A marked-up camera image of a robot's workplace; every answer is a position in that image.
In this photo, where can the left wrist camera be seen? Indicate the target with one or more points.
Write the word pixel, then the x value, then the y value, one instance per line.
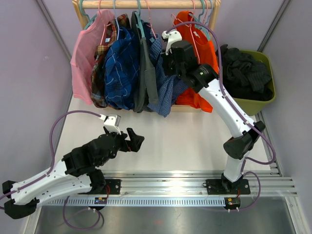
pixel 111 123

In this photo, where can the blue plaid shirt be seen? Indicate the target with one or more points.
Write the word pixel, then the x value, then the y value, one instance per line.
pixel 122 70

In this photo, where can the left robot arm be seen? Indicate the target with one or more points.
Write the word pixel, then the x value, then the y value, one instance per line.
pixel 78 172

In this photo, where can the brown yellow plaid shirt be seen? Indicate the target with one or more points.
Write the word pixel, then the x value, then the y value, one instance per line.
pixel 108 37

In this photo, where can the orange t-shirt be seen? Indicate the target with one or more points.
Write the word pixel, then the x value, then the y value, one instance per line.
pixel 205 53

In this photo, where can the pink hanger of brown shirt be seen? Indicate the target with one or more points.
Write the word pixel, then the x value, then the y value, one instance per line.
pixel 105 16

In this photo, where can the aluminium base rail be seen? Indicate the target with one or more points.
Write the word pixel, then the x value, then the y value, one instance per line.
pixel 180 188

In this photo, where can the blue hanger of plaid shirt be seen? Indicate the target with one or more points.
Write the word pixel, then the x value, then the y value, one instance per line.
pixel 116 20

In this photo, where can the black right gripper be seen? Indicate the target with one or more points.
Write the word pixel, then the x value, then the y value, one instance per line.
pixel 167 71

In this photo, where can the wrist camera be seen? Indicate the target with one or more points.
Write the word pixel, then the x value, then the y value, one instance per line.
pixel 170 37
pixel 111 123

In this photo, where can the wooden clothes rack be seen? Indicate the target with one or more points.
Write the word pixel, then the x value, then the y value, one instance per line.
pixel 154 4

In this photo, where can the teal hanger of grey shirt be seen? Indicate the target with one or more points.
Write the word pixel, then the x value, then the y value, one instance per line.
pixel 139 24

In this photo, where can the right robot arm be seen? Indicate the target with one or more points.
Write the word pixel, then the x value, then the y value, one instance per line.
pixel 203 79

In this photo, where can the pink hanger of check shirt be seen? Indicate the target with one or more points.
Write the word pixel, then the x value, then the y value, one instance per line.
pixel 150 19

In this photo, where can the pink t-shirt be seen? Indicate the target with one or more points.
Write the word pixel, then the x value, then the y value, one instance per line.
pixel 83 60

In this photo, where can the grey t-shirt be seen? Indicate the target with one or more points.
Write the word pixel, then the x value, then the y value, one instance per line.
pixel 146 90

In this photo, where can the blue small-check shirt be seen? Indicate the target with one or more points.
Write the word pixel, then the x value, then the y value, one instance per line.
pixel 168 87

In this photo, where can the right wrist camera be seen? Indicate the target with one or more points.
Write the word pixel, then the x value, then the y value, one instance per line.
pixel 170 37

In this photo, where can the black garment in bin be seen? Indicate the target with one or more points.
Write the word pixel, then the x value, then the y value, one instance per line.
pixel 247 93

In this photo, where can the green plastic bin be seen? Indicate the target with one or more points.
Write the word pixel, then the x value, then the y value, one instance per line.
pixel 253 107

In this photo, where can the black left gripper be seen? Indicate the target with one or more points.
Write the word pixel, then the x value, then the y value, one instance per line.
pixel 134 144

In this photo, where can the teal hanger of pink shirt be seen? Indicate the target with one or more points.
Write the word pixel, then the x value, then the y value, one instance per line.
pixel 86 19

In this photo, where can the dark pinstriped shirt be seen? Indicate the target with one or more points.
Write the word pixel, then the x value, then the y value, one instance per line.
pixel 243 70

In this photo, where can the blue spare hanger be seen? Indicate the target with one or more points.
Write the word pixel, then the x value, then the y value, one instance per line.
pixel 211 11

